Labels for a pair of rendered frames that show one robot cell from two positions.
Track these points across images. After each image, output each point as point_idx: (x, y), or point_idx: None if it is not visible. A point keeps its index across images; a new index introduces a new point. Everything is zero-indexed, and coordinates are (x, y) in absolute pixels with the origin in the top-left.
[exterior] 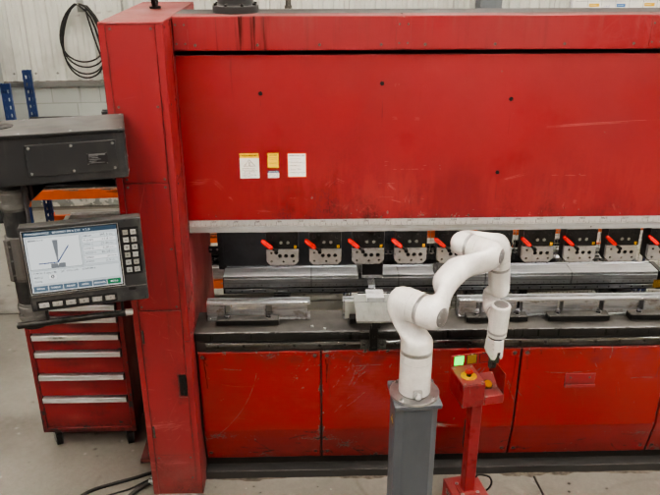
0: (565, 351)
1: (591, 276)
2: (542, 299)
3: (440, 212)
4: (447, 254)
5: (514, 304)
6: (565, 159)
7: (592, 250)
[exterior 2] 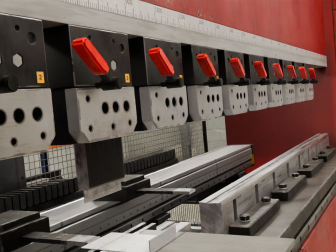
0: (316, 234)
1: (226, 161)
2: (266, 173)
3: (187, 2)
4: (206, 100)
5: (254, 191)
6: None
7: (281, 90)
